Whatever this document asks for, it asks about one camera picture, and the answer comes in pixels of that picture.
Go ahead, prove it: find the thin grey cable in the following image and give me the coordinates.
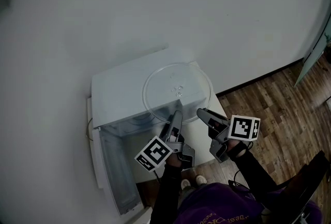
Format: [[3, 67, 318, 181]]
[[85, 117, 94, 141]]

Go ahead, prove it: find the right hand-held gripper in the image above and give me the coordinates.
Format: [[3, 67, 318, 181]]
[[197, 108, 261, 163]]

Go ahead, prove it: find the frosted glass door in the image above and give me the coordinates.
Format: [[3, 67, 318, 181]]
[[293, 13, 331, 88]]

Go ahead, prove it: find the person's left forearm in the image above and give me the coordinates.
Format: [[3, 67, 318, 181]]
[[149, 155, 182, 224]]

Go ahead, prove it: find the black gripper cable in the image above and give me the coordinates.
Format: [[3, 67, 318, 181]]
[[227, 170, 250, 190]]

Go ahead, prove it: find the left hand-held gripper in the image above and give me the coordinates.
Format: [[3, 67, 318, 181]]
[[134, 110, 195, 173]]

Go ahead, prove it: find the person's right forearm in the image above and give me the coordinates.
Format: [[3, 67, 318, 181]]
[[227, 139, 279, 194]]

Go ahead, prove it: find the dark baseboard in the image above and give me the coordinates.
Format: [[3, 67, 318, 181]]
[[215, 58, 305, 97]]

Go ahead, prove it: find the person's purple top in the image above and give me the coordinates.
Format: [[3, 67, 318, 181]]
[[172, 182, 324, 224]]

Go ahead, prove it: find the white microwave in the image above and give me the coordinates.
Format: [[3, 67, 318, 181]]
[[86, 48, 215, 216]]

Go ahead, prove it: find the clear glass turntable plate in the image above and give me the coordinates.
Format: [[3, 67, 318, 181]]
[[142, 62, 215, 125]]

